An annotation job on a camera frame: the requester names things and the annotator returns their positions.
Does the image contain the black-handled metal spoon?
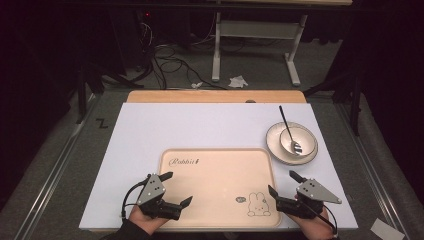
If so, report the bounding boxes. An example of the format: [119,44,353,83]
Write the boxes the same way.
[278,105,304,156]

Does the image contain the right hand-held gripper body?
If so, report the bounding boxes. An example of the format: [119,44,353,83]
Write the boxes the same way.
[276,178,343,220]

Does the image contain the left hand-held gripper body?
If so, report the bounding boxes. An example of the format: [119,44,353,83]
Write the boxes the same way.
[136,173,183,221]

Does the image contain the black metal stand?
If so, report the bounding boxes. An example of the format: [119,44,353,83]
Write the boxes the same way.
[302,66,365,137]
[75,62,145,125]

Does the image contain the beige tray with rabbit print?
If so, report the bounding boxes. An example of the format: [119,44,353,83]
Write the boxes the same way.
[157,147,283,230]

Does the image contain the white metal table frame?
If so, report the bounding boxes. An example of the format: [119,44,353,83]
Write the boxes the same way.
[211,11,310,88]

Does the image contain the person's left hand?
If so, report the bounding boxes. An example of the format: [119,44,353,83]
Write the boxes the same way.
[128,205,170,236]

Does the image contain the white round plate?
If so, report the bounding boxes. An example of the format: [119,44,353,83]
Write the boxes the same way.
[265,121,319,167]

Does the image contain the flat white paper sheet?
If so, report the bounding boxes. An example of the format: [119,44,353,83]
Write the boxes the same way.
[369,217,406,240]

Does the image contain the metal floor rail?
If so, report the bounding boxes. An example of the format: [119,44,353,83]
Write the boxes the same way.
[13,93,102,240]
[334,102,412,240]

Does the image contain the person's right hand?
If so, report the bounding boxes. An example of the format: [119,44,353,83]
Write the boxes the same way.
[287,209,335,240]

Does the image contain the white bowl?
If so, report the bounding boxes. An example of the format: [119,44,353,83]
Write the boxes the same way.
[279,126,317,158]

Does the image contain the bundle of black floor cables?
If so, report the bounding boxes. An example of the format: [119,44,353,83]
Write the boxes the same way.
[135,19,228,91]

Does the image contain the white table mat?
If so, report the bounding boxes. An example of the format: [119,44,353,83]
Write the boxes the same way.
[78,102,360,231]

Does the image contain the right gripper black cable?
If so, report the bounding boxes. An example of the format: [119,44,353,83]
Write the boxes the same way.
[299,199,339,236]

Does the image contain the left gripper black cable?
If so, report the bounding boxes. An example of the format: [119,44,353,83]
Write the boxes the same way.
[121,179,150,221]

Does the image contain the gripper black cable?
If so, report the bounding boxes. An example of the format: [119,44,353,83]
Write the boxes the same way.
[121,179,150,221]
[299,199,339,236]

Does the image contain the large crumpled white paper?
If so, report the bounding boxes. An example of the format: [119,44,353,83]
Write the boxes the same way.
[228,75,250,89]

